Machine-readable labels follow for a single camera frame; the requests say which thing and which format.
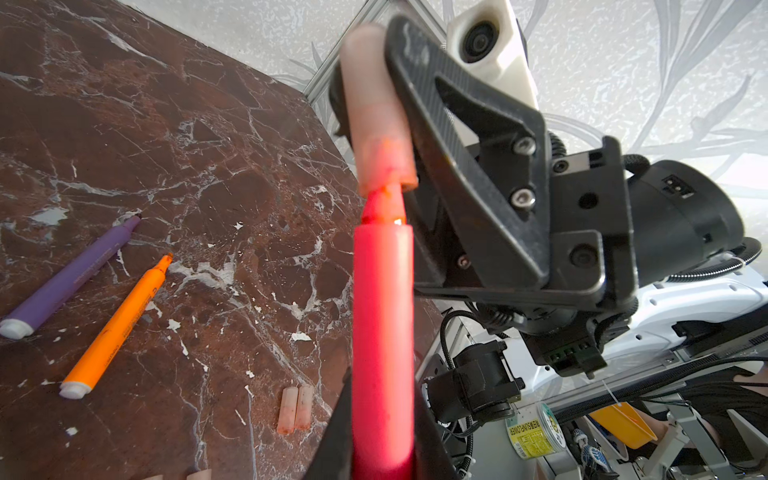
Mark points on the orange marker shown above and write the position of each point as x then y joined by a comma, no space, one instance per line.
93,364

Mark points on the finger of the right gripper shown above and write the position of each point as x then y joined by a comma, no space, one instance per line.
338,104

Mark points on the purple marker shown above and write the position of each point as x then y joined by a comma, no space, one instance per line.
31,314

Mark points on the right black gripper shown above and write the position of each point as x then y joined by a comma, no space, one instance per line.
540,244

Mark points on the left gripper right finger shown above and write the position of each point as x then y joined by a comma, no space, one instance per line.
431,462

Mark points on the translucent pen cap five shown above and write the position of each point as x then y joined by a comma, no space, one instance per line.
303,417

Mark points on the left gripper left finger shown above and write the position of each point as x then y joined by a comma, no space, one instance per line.
333,458

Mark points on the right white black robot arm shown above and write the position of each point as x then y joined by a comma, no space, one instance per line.
681,220

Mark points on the translucent pen cap six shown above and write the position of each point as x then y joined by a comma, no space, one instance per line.
380,134

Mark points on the pink marker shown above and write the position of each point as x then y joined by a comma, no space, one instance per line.
382,418

